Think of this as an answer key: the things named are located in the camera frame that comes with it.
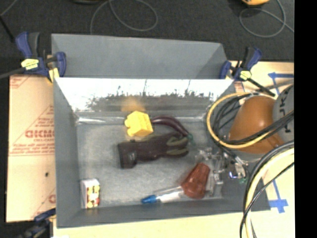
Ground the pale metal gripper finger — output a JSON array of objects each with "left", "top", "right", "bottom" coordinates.
[
  {"left": 210, "top": 164, "right": 225, "bottom": 197},
  {"left": 198, "top": 148, "right": 220, "bottom": 162}
]

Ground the red-brown plastic cup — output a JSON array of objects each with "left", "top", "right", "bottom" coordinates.
[{"left": 180, "top": 163, "right": 211, "bottom": 199}]

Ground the dark purple curved band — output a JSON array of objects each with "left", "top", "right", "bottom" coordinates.
[{"left": 151, "top": 116, "right": 196, "bottom": 146}]

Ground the clear tube with blue cap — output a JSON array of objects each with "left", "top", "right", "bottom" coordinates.
[{"left": 141, "top": 186, "right": 186, "bottom": 204}]

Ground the yellow toy block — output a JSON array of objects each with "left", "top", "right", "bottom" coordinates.
[{"left": 124, "top": 111, "right": 154, "bottom": 137}]

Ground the grey metal bin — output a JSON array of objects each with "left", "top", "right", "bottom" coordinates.
[{"left": 51, "top": 33, "right": 270, "bottom": 228}]

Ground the white box red yellow print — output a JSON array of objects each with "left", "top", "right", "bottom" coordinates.
[{"left": 79, "top": 178, "right": 101, "bottom": 209}]

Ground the brown cardboard board red print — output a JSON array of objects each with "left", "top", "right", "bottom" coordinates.
[{"left": 5, "top": 74, "right": 57, "bottom": 223}]

